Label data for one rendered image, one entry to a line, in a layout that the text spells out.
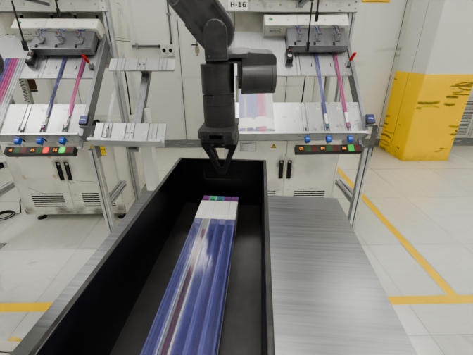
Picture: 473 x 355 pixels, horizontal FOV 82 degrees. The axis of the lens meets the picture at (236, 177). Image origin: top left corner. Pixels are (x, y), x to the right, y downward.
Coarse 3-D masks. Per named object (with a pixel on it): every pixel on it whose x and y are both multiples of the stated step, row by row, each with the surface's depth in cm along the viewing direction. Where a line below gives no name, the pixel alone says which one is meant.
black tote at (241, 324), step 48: (192, 192) 57; (240, 192) 56; (144, 240) 37; (240, 240) 46; (96, 288) 26; (144, 288) 37; (240, 288) 37; (48, 336) 20; (96, 336) 26; (144, 336) 31; (240, 336) 31
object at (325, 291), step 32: (288, 224) 53; (320, 224) 53; (96, 256) 44; (288, 256) 44; (320, 256) 44; (352, 256) 44; (288, 288) 39; (320, 288) 39; (352, 288) 39; (288, 320) 34; (320, 320) 34; (352, 320) 34; (384, 320) 34; (288, 352) 30; (320, 352) 30; (352, 352) 30; (384, 352) 30; (416, 352) 30
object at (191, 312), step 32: (192, 224) 45; (224, 224) 45; (192, 256) 38; (224, 256) 38; (192, 288) 33; (224, 288) 33; (160, 320) 29; (192, 320) 29; (160, 352) 26; (192, 352) 26
